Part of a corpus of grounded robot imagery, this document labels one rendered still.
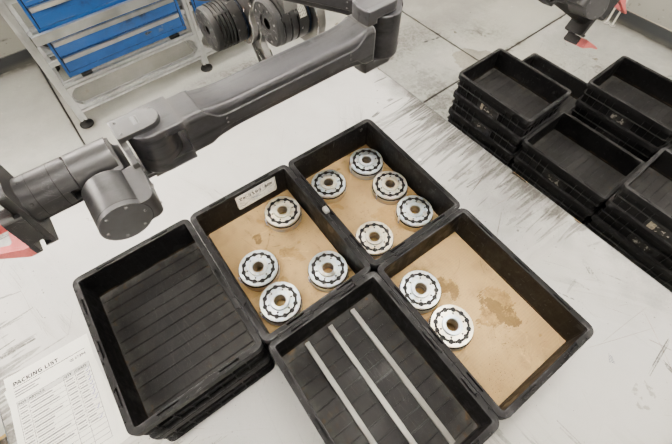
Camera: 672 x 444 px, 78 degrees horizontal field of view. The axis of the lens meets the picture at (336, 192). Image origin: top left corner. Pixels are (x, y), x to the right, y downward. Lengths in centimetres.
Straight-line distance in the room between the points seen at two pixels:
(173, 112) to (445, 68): 259
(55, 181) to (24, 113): 276
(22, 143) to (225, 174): 182
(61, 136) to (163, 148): 247
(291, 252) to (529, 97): 144
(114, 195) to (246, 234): 72
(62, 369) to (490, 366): 108
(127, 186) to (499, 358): 88
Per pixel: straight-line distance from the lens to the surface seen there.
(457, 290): 113
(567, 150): 217
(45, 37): 264
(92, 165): 55
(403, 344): 106
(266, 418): 116
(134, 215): 51
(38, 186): 56
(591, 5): 113
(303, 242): 115
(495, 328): 112
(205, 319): 112
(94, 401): 131
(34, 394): 139
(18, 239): 61
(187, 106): 55
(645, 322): 146
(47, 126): 312
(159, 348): 113
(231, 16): 174
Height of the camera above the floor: 184
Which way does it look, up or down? 56 degrees down
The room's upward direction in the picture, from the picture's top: 1 degrees counter-clockwise
